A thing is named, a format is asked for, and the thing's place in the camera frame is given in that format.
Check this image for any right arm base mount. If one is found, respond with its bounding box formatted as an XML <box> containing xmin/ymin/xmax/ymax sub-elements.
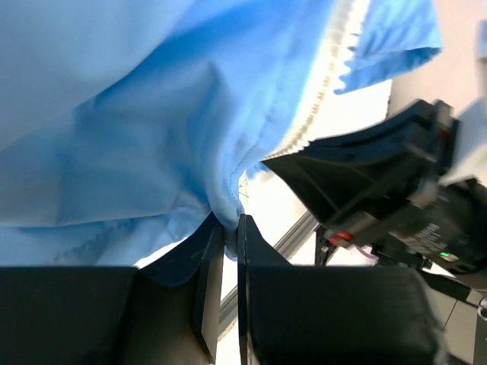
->
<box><xmin>314</xmin><ymin>226</ymin><xmax>337</xmax><ymax>265</ymax></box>

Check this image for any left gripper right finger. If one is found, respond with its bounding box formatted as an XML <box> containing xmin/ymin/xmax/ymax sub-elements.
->
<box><xmin>237</xmin><ymin>233</ymin><xmax>445</xmax><ymax>364</ymax></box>

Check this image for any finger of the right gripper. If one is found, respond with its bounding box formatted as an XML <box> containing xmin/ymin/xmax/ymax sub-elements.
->
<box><xmin>264</xmin><ymin>100</ymin><xmax>434</xmax><ymax>226</ymax></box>

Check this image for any front aluminium rail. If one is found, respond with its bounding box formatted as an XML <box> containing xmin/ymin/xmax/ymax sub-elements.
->
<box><xmin>218</xmin><ymin>211</ymin><xmax>319</xmax><ymax>339</ymax></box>

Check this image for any light blue zip jacket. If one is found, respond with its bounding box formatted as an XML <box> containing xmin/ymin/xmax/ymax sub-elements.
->
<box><xmin>1</xmin><ymin>1</ymin><xmax>442</xmax><ymax>266</ymax></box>

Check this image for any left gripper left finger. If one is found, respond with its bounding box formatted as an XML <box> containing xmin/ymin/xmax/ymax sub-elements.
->
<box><xmin>1</xmin><ymin>215</ymin><xmax>223</xmax><ymax>364</ymax></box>

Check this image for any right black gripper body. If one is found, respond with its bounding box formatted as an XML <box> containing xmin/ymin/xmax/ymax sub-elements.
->
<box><xmin>326</xmin><ymin>100</ymin><xmax>486</xmax><ymax>293</ymax></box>

